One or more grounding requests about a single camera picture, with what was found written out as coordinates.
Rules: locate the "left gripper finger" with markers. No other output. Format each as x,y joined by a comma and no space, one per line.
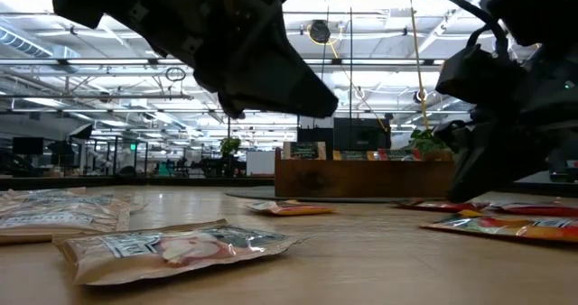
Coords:
280,84

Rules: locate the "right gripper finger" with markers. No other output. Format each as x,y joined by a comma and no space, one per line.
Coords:
492,160

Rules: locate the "red strawberry tea packet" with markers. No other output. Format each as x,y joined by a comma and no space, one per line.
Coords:
542,210
397,154
451,206

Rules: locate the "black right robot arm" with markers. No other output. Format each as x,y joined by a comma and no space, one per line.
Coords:
542,12

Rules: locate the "small black box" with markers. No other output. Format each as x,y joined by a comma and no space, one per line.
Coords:
314,134

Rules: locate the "green leafy plant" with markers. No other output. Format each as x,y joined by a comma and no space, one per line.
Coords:
424,140

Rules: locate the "distant green plant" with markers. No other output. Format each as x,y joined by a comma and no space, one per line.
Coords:
230,146

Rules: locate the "white board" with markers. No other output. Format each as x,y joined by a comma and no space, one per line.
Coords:
263,164

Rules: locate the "large black box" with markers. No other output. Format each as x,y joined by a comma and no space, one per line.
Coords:
361,133

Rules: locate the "wooden three-compartment tray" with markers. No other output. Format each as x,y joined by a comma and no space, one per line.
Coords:
361,178

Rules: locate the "black monitor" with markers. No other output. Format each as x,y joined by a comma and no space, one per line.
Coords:
27,145

